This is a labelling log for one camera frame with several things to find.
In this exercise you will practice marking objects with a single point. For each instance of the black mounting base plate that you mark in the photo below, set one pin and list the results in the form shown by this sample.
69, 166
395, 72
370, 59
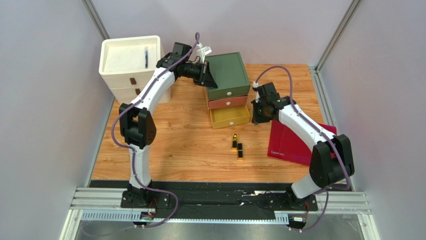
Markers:
215, 200

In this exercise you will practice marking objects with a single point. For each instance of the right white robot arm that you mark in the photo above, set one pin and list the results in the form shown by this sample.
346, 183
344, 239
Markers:
331, 154

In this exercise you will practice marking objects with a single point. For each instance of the red folder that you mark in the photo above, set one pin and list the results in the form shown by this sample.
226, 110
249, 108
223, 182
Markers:
285, 144

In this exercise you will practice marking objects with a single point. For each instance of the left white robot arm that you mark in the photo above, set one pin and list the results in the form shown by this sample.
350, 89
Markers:
136, 121

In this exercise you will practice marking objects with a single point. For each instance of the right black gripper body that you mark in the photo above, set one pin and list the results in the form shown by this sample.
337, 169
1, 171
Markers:
254, 112

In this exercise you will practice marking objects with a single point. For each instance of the green three-drawer organizer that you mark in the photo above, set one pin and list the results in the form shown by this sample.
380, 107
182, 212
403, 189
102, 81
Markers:
233, 85

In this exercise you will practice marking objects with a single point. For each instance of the aluminium frame rail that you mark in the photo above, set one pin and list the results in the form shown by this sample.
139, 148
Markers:
95, 214

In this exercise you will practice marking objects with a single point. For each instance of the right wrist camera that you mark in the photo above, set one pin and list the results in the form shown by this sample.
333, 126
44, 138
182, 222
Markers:
256, 87

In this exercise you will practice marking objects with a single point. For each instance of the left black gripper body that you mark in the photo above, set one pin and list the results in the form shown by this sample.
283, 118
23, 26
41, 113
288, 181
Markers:
197, 73

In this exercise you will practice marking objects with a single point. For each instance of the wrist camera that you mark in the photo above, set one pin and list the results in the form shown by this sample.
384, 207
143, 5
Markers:
202, 52
256, 87

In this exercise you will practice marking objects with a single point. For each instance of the white three-drawer organizer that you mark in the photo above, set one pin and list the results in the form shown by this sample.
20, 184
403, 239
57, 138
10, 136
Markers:
122, 64

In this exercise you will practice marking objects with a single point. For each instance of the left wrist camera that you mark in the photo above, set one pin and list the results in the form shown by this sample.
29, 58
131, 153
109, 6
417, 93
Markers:
202, 52

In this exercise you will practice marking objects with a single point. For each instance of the yellow bottom drawer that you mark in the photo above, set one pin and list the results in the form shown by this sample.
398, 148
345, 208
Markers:
229, 116

